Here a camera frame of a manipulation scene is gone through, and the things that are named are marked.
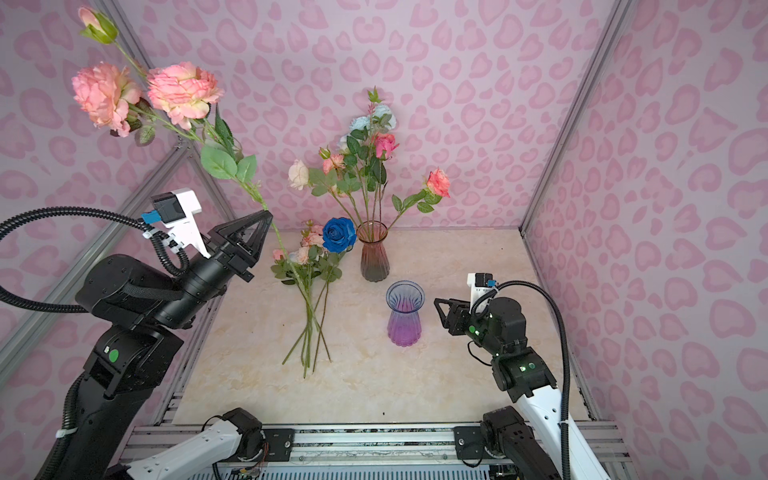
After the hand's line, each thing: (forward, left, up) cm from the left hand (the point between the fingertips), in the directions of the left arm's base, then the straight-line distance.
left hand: (267, 210), depth 45 cm
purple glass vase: (+8, -22, -41) cm, 47 cm away
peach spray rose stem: (+37, +10, -48) cm, 61 cm away
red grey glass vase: (+27, -12, -47) cm, 56 cm away
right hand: (+2, -30, -32) cm, 44 cm away
